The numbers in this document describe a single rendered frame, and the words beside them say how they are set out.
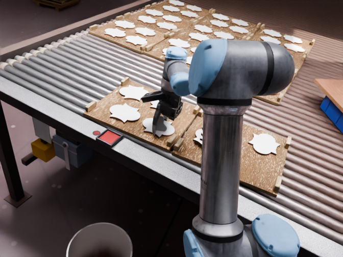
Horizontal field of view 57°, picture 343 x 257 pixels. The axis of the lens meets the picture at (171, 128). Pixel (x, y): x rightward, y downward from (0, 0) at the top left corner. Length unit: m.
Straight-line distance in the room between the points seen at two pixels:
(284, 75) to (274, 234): 0.36
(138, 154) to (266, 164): 0.50
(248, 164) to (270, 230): 0.50
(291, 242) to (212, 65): 0.44
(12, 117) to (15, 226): 1.12
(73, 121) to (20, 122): 1.59
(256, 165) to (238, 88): 0.67
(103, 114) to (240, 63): 0.85
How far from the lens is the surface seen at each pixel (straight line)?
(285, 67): 0.68
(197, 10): 2.74
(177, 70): 1.03
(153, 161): 1.19
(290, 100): 1.78
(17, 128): 2.87
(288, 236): 0.81
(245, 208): 1.13
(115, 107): 1.39
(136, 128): 1.30
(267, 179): 1.22
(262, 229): 0.78
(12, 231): 2.18
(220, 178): 0.67
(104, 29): 2.19
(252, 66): 0.64
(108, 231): 1.72
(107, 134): 1.27
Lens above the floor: 1.75
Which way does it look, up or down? 38 degrees down
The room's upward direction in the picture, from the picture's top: 9 degrees clockwise
